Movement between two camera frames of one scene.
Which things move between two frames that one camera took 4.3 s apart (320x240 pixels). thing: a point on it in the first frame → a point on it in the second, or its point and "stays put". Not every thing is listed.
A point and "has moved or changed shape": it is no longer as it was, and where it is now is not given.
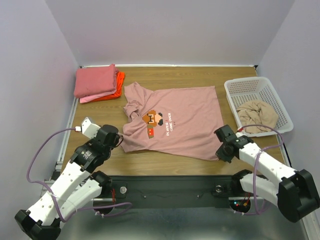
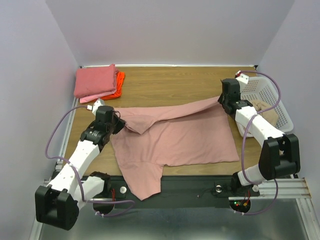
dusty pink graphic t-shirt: (183, 121) has moved or changed shape
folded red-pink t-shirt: (94, 80) stays put
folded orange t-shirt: (120, 77) stays put
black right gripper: (222, 155) → (223, 100)
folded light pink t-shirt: (88, 99) stays put
